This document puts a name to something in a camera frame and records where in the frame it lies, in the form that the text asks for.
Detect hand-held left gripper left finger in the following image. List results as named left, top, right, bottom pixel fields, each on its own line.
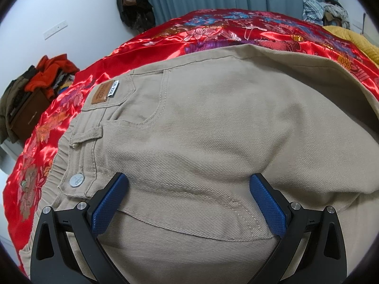
left=30, top=172, right=129, bottom=284

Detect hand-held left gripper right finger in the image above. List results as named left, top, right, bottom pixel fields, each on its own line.
left=249, top=173, right=347, bottom=284

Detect beige pants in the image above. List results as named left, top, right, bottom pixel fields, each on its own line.
left=25, top=44, right=379, bottom=284

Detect brown wooden cabinet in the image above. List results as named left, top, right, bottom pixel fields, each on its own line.
left=8, top=89, right=51, bottom=138

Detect pile of clothes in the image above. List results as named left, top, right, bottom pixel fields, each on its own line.
left=0, top=54, right=80, bottom=144

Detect red floral satin bedspread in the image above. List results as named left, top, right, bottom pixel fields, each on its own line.
left=3, top=9, right=379, bottom=270

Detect mustard yellow knit blanket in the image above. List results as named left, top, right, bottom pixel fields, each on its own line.
left=323, top=25, right=379, bottom=66

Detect black hanging bag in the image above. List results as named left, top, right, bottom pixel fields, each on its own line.
left=116, top=0, right=156, bottom=34

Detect striped crumpled clothes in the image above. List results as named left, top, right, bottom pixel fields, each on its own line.
left=302, top=0, right=350, bottom=29

